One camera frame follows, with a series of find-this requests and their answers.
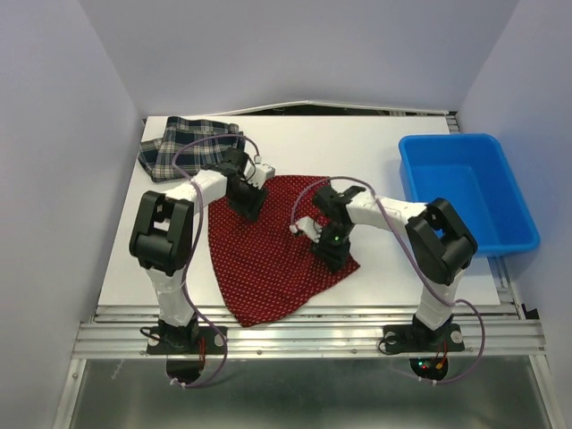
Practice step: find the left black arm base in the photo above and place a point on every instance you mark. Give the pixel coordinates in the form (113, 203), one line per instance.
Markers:
(193, 360)

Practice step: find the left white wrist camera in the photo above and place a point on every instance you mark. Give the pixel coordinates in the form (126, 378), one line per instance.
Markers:
(258, 174)

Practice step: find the blue plastic bin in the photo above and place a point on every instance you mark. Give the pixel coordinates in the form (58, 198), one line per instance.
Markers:
(472, 172)

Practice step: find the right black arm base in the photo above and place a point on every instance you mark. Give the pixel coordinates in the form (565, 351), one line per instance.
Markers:
(429, 350)

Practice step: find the red polka dot skirt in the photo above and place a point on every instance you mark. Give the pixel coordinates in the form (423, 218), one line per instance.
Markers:
(263, 271)

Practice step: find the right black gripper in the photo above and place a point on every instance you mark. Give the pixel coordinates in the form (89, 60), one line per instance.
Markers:
(334, 257)

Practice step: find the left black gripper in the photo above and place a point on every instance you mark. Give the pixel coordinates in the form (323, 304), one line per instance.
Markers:
(250, 210)

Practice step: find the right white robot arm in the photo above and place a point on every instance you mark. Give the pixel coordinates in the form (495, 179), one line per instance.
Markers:
(436, 241)

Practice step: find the aluminium rail frame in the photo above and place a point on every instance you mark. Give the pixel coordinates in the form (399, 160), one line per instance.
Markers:
(317, 367)

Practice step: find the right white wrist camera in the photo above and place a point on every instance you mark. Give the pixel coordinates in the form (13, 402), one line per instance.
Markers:
(308, 227)

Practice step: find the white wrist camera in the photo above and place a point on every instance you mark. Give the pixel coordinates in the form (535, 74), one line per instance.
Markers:
(308, 227)
(258, 174)

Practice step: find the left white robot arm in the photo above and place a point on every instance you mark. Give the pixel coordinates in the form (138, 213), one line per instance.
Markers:
(163, 240)

